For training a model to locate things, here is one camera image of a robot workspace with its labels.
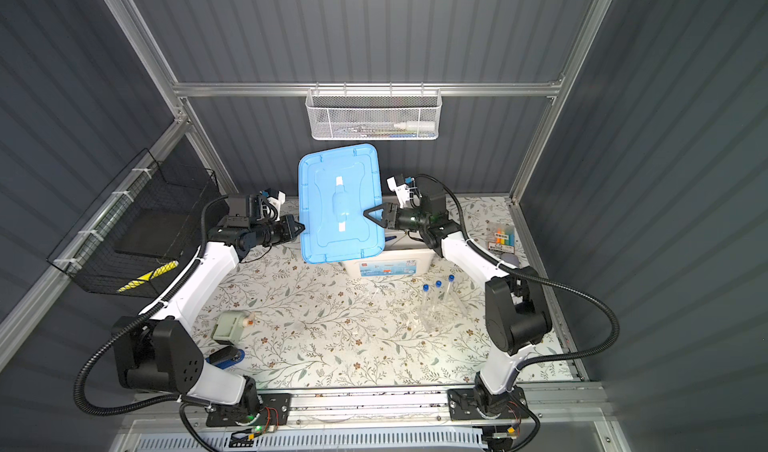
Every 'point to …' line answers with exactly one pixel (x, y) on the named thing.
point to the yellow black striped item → (157, 272)
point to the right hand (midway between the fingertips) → (370, 218)
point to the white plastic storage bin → (392, 263)
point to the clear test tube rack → (454, 308)
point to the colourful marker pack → (504, 241)
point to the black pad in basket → (154, 232)
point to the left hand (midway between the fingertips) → (303, 225)
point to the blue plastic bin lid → (336, 189)
